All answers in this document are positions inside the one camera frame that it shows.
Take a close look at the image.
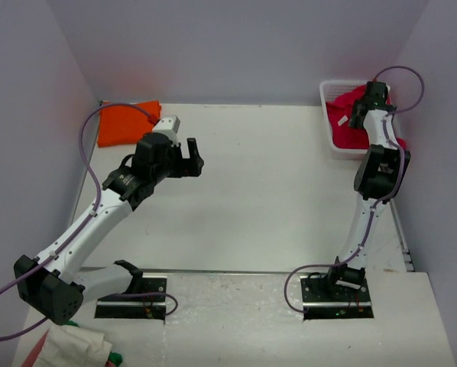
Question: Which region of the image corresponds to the magenta t shirt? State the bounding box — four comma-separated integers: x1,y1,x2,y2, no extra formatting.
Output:
326,84,409,151

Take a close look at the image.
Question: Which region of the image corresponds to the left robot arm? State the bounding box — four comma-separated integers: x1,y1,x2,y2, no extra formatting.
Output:
14,132,204,325

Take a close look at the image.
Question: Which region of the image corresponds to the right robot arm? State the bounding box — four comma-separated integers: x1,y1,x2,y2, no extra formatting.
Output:
308,80,410,303

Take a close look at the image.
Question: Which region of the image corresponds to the white plastic basket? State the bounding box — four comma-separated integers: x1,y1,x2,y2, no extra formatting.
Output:
319,79,374,161

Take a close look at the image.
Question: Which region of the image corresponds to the folded orange t shirt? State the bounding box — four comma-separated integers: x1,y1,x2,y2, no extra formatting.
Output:
97,100,161,148

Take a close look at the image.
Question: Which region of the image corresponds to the cream white cloth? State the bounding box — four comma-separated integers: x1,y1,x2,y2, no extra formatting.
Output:
33,325,112,366

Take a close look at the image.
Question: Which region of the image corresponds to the pink cloth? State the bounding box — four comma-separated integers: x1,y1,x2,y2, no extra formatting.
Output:
21,332,48,367

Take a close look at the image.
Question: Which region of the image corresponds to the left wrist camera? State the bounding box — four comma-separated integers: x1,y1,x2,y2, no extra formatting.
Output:
152,115,180,142

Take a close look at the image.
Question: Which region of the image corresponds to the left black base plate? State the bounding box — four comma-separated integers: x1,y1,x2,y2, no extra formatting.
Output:
94,274,167,321

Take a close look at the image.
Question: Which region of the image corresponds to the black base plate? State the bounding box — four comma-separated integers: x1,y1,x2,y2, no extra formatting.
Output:
300,274,374,320
94,274,167,321

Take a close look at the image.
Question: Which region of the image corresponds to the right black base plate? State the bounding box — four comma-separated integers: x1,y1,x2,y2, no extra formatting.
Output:
300,274,374,320

